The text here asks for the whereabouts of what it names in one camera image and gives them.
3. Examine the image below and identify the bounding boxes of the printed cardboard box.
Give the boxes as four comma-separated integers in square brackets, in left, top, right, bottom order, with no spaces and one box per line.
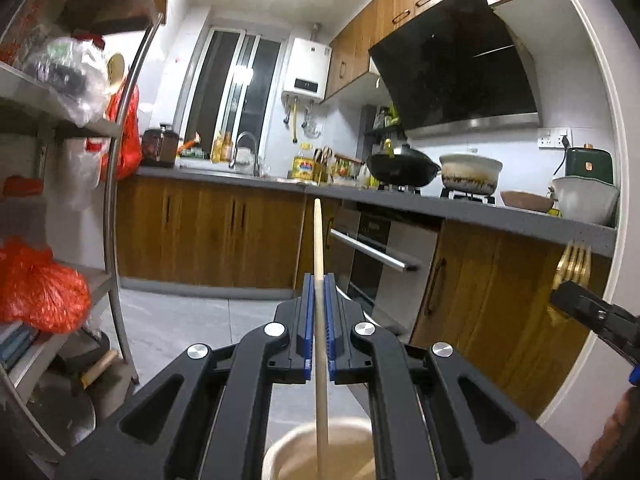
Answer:
[0,0,67,67]

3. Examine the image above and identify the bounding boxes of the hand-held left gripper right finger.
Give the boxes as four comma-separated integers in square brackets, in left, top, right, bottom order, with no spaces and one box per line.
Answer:
[324,273,585,480]

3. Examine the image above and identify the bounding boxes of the condiment jars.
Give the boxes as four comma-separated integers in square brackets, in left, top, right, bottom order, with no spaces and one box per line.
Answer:
[331,155,362,182]

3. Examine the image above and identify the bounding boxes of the white water heater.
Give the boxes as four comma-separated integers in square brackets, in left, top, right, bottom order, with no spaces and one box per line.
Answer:
[280,37,334,107]

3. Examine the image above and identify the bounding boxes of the colourful food packets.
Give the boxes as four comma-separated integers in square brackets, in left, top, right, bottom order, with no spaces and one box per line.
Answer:
[177,132,211,159]

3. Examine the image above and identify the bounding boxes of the metal shelf rack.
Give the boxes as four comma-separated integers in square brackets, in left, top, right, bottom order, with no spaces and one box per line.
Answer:
[0,0,167,480]

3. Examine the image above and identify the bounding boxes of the wooden base cabinet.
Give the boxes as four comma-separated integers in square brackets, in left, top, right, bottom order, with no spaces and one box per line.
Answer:
[115,177,307,291]
[410,220,614,420]

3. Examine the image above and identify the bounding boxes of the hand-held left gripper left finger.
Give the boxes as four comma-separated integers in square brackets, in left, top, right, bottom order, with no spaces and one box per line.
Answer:
[55,273,317,480]

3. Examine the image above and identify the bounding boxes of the brown bowl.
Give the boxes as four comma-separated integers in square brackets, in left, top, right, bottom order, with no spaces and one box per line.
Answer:
[500,190,556,213]

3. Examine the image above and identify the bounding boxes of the gas stove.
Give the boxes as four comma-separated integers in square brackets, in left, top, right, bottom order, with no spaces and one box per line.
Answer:
[375,182,497,206]

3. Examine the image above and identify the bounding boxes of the wall outlet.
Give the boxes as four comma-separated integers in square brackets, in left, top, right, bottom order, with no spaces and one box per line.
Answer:
[537,128,573,150]

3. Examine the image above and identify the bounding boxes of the tall cream ceramic jar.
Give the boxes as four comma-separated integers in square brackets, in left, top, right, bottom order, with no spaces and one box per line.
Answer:
[261,416,378,480]

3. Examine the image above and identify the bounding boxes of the crumpled red plastic bag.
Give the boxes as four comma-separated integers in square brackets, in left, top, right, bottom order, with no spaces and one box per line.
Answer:
[0,237,94,335]

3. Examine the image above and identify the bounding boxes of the white ceramic pot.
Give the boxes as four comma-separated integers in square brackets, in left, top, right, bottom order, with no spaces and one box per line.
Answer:
[439,153,504,196]

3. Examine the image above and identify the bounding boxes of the yellow cooking oil bottle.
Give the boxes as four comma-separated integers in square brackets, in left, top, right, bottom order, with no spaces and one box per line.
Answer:
[291,149,317,181]

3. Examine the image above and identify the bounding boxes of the black wok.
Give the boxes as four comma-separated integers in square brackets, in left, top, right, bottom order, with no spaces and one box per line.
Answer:
[366,142,444,189]

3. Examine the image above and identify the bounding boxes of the hanging red plastic bag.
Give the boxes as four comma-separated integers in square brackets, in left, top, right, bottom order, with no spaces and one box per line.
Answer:
[102,82,144,181]

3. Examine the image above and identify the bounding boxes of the built-in oven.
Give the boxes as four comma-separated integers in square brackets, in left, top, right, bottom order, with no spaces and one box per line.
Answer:
[325,205,442,332]

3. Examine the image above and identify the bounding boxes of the small yellow bottles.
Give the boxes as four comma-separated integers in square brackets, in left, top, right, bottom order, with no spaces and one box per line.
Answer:
[211,131,234,163]

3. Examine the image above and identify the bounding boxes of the wooden chopstick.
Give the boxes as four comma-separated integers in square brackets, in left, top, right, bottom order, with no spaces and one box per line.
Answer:
[313,198,332,480]

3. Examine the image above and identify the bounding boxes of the chrome faucet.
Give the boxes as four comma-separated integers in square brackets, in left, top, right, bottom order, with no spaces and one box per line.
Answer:
[229,131,262,177]

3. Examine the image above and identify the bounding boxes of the beige round container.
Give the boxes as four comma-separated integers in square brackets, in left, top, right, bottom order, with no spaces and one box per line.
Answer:
[105,52,126,94]

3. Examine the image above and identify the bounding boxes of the white plastic bag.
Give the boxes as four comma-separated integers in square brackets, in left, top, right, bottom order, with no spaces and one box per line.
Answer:
[62,137,104,211]

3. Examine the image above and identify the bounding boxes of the large white bowl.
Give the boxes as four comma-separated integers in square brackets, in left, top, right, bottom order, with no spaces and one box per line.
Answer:
[550,176,620,226]

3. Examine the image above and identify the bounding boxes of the clear plastic bag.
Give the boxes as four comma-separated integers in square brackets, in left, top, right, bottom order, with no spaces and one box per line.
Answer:
[22,35,114,128]

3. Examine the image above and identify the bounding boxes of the green kitchen appliance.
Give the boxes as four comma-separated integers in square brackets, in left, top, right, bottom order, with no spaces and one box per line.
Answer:
[565,145,614,186]

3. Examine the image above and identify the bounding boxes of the gold fork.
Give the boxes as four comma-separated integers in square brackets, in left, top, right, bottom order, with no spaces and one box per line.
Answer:
[546,240,594,323]

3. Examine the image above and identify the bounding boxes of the dark pan with wooden handle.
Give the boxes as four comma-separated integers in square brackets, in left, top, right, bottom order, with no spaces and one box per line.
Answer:
[52,329,132,391]

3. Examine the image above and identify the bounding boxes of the wooden upper cabinets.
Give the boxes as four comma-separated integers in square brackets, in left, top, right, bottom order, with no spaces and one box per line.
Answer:
[324,0,560,102]

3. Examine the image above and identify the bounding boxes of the kitchen window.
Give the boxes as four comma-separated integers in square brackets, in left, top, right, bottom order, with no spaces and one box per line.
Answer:
[179,26,287,155]

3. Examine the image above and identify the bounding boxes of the black range hood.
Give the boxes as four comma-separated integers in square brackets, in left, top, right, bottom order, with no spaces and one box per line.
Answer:
[368,0,544,137]

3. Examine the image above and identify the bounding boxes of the grey kitchen countertop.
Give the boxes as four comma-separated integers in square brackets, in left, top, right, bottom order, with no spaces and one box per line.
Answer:
[134,165,619,259]

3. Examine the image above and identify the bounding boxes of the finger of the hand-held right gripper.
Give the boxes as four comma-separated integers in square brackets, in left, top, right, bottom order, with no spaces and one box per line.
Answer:
[549,281,640,363]

